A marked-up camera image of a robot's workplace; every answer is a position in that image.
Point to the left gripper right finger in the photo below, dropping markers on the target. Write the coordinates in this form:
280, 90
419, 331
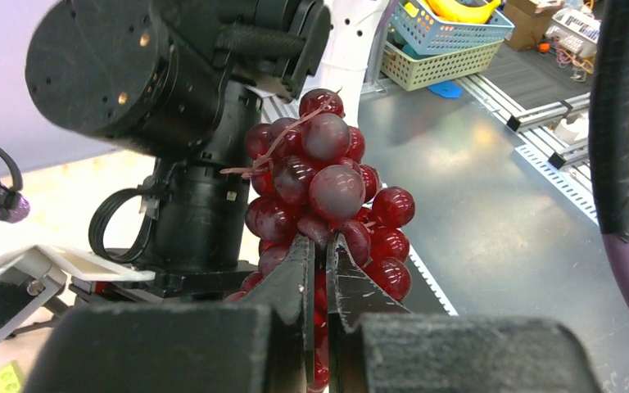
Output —
455, 352

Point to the cardboard box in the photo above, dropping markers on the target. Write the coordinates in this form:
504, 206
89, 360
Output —
531, 19

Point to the red grape bunch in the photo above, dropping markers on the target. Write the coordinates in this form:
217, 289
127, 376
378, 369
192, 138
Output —
311, 182

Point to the yellow banana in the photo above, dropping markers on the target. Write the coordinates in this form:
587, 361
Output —
453, 11

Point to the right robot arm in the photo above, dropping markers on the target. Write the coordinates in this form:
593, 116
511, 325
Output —
178, 80

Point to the blue plastic basket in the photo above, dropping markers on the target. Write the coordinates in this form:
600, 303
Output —
430, 36

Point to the beige plastic basket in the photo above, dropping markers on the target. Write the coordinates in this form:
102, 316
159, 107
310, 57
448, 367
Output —
413, 74

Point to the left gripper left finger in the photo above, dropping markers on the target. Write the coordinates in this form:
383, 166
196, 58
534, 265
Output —
184, 347

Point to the light green block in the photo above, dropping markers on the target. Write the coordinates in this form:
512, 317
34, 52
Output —
12, 379

